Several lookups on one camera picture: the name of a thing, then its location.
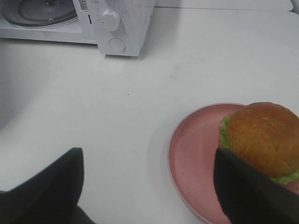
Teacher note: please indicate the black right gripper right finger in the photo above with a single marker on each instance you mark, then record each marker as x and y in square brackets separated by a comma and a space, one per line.
[248, 197]

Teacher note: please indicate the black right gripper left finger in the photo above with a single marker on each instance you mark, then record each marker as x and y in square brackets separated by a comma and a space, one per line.
[49, 197]

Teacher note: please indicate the burger with lettuce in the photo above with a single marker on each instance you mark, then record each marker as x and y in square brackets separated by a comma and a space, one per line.
[266, 136]

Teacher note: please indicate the pink round plate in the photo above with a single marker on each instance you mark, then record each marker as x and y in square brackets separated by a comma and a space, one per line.
[191, 156]

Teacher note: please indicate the white microwave knob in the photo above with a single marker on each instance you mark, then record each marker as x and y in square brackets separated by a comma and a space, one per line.
[110, 20]

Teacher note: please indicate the white microwave oven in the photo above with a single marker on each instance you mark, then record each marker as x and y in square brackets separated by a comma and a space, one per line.
[87, 28]

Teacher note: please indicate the glass microwave turntable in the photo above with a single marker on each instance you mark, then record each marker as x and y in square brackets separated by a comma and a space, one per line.
[38, 13]

